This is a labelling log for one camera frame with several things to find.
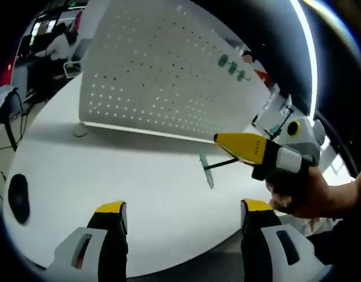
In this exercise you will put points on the person's dark clothing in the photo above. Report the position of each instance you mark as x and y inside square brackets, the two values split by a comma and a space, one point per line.
[342, 241]

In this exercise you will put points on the white perforated mounting plate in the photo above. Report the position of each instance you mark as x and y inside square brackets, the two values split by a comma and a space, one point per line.
[157, 73]

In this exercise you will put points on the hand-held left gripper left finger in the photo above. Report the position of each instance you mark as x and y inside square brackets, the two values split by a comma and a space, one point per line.
[110, 243]

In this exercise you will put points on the white office chair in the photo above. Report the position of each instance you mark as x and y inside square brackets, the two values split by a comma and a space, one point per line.
[76, 63]

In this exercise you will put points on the person's right hand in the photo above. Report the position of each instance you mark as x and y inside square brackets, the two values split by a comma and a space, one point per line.
[315, 199]

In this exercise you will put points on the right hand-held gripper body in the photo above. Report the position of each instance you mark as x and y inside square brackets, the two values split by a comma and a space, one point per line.
[307, 138]

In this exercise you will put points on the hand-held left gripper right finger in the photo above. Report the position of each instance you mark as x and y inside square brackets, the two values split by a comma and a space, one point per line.
[268, 246]

